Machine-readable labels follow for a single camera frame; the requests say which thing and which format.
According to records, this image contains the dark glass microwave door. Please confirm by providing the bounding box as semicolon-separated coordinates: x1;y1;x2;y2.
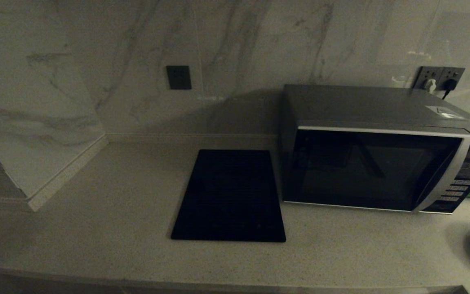
283;126;470;213

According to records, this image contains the silver black microwave oven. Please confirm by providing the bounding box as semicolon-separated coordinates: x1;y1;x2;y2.
281;84;470;214

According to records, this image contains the black induction cooktop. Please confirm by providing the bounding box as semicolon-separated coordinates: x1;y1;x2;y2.
171;149;286;243

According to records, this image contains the dark single wall socket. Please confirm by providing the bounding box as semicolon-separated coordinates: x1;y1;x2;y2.
166;65;192;90

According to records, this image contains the grey wall socket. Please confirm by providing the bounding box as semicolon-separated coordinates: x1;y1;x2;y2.
440;67;465;91
414;66;443;91

